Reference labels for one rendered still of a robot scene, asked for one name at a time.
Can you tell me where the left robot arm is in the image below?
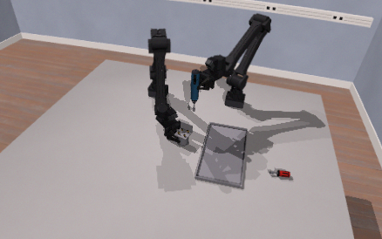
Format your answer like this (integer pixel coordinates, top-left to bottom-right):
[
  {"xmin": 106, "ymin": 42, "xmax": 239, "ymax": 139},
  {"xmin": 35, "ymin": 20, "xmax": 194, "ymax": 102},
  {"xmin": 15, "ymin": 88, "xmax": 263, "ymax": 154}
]
[{"xmin": 203, "ymin": 13, "xmax": 271, "ymax": 103}]

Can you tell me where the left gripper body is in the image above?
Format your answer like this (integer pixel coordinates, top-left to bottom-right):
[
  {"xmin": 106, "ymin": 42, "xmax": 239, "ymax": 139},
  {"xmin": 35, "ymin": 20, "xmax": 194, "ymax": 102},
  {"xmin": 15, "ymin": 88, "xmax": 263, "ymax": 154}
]
[{"xmin": 200, "ymin": 71, "xmax": 216, "ymax": 89}]

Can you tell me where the dark blue nut driver barrel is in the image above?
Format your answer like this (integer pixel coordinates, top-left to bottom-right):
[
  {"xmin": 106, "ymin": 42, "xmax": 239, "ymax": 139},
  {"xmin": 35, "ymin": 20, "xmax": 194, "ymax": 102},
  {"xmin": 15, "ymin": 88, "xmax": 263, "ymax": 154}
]
[{"xmin": 190, "ymin": 69, "xmax": 200, "ymax": 104}]

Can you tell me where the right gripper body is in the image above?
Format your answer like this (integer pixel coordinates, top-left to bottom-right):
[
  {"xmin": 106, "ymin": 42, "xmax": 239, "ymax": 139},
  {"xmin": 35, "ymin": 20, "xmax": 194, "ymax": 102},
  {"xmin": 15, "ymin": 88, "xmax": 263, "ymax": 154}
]
[{"xmin": 164, "ymin": 121, "xmax": 181, "ymax": 137}]

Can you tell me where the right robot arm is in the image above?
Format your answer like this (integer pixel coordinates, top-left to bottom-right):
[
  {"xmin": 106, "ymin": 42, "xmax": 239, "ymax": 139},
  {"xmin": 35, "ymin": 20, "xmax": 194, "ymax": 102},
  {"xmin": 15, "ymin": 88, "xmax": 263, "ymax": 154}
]
[{"xmin": 147, "ymin": 29, "xmax": 178, "ymax": 128}]

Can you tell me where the grey metal bracket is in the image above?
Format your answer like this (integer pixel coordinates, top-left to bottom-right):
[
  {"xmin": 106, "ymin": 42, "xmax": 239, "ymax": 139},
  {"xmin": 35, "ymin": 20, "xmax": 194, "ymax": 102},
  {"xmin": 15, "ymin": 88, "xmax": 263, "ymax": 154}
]
[{"xmin": 174, "ymin": 121, "xmax": 193, "ymax": 140}]

